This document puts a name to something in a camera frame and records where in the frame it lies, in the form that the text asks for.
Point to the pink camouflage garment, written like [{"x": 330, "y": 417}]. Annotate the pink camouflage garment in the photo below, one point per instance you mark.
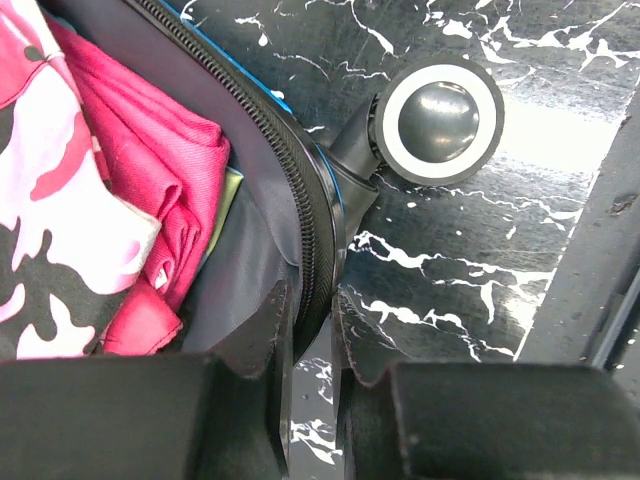
[{"x": 70, "y": 249}]

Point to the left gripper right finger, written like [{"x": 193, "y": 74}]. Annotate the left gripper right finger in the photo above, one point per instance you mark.
[{"x": 400, "y": 418}]

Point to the magenta folded cloth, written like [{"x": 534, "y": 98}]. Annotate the magenta folded cloth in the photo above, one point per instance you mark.
[{"x": 168, "y": 162}]

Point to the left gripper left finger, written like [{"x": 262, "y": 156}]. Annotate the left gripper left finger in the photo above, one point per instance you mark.
[{"x": 222, "y": 414}]

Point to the blue hard-shell suitcase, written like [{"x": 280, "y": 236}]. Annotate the blue hard-shell suitcase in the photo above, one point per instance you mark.
[{"x": 300, "y": 204}]

